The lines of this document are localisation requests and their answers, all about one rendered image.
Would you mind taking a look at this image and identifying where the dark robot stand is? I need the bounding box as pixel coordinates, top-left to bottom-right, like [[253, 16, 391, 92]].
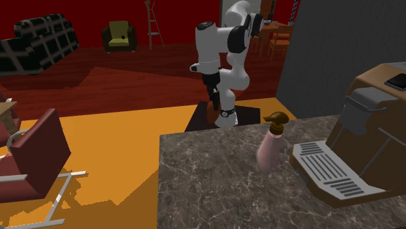
[[184, 101, 262, 133]]

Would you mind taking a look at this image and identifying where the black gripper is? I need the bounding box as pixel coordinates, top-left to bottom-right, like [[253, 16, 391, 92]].
[[202, 72, 221, 111]]

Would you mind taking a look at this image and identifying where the green and brown armchair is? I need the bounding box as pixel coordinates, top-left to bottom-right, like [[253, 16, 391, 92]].
[[101, 20, 139, 54]]

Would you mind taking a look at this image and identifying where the brown coffee machine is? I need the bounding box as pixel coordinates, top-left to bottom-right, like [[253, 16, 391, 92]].
[[289, 62, 406, 209]]

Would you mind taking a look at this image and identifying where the wooden dining chair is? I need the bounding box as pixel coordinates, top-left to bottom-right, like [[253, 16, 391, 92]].
[[267, 25, 295, 62]]

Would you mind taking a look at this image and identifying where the black plaid sofa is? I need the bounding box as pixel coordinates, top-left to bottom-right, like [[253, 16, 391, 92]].
[[0, 13, 81, 77]]

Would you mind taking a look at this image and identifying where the dark red metal-frame chair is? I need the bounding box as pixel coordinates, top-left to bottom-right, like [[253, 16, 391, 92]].
[[0, 108, 87, 229]]

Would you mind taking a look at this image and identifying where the pink soap dispenser bottle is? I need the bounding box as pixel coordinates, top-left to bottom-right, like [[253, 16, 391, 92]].
[[256, 111, 290, 174]]

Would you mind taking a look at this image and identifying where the red white blue striped pole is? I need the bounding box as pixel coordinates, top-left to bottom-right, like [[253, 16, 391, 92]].
[[288, 0, 301, 27]]

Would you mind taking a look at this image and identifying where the wooden dining table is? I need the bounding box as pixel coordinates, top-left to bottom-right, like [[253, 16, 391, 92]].
[[253, 20, 296, 58]]

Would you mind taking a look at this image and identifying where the wooden ladder shelf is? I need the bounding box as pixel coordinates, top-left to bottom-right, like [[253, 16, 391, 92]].
[[144, 0, 166, 51]]

